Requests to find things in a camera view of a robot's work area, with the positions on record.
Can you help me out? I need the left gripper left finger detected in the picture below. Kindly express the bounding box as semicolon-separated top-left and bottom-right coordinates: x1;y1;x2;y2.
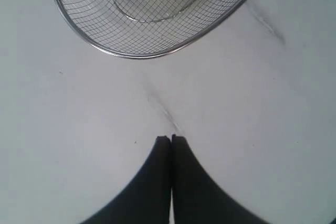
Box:
83;136;172;223

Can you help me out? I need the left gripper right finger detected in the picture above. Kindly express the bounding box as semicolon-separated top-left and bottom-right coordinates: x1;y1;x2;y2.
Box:
171;135;266;223

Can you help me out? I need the oval wire mesh basket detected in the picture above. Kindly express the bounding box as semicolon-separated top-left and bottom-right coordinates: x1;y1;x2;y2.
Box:
55;0;246;59

